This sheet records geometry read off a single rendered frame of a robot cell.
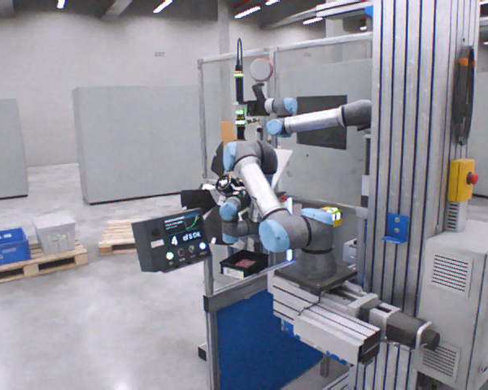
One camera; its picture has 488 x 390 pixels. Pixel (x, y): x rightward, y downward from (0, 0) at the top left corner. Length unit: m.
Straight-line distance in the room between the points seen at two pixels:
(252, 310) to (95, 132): 5.86
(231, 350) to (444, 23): 1.57
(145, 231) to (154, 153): 6.25
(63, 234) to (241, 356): 3.10
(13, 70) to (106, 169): 7.21
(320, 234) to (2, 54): 13.24
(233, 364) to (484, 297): 1.20
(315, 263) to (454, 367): 0.55
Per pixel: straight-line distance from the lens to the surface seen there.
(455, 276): 1.37
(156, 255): 1.51
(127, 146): 7.59
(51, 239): 4.77
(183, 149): 7.88
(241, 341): 2.05
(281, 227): 1.39
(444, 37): 1.37
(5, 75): 14.13
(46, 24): 14.32
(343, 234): 2.78
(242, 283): 1.90
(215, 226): 2.25
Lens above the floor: 1.65
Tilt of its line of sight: 13 degrees down
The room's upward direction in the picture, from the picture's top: 2 degrees counter-clockwise
